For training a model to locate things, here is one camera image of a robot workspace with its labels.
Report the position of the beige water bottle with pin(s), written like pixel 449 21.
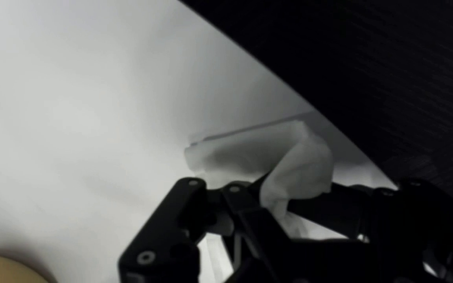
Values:
pixel 7 269

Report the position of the white napkin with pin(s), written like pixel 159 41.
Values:
pixel 299 162

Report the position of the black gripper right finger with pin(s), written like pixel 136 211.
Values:
pixel 421 236

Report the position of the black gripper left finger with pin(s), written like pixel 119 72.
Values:
pixel 185 236

